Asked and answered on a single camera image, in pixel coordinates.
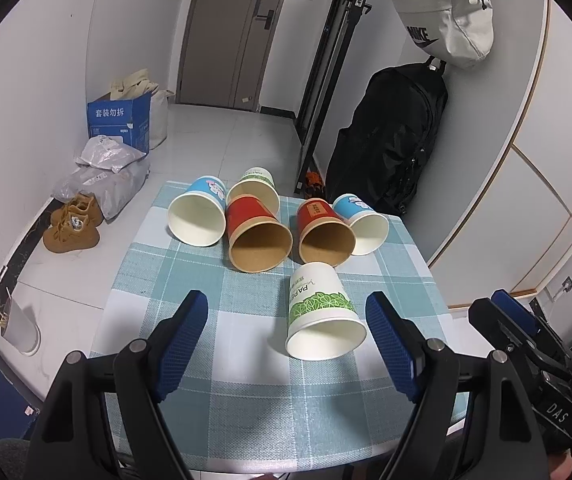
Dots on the small blue paper cup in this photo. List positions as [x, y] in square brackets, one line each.
[370, 228]

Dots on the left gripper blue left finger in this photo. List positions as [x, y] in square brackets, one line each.
[175, 340]

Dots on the white dustpan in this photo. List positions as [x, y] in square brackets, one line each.
[18, 329]

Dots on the white Nike bag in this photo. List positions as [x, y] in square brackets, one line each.
[458, 32]

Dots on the grey plastic parcel bags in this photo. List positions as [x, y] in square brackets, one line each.
[110, 170]

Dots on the brown shoe front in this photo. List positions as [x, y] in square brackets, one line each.
[72, 232]

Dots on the green leaf paper cup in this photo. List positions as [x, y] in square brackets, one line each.
[322, 321]

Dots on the beige tote bag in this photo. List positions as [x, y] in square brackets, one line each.
[137, 84]

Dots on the blue cardboard box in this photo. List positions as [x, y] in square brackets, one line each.
[127, 120]

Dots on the dark wooden door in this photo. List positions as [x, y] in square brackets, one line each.
[225, 48]

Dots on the teal plaid tablecloth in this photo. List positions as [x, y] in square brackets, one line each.
[243, 405]

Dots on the black door frame post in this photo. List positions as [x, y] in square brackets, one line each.
[340, 24]

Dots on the small red paper cup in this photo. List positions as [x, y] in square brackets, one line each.
[323, 235]

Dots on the orange black shoe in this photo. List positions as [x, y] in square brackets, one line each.
[313, 185]

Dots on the far green paper cup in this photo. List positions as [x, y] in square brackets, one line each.
[258, 182]

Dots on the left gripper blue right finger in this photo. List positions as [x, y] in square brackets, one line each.
[398, 343]

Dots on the brown shoe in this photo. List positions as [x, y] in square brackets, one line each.
[87, 205]
[72, 232]

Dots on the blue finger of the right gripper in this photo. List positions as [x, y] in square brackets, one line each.
[516, 311]

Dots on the brown shoe rear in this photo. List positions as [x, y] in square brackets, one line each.
[87, 205]

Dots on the large blue paper cup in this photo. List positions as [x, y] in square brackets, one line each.
[197, 217]

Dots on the black backpack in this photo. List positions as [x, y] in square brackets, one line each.
[382, 153]

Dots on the wall socket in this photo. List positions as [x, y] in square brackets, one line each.
[566, 286]

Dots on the large red paper cup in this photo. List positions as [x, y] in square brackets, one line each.
[257, 241]

